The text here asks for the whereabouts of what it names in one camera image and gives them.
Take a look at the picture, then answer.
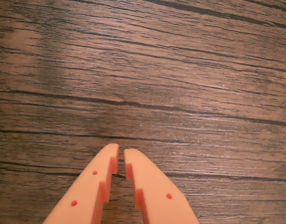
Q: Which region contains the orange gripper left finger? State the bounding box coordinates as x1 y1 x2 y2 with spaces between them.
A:
42 143 119 224

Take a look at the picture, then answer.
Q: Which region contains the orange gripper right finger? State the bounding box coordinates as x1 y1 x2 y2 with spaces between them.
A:
124 149 200 224

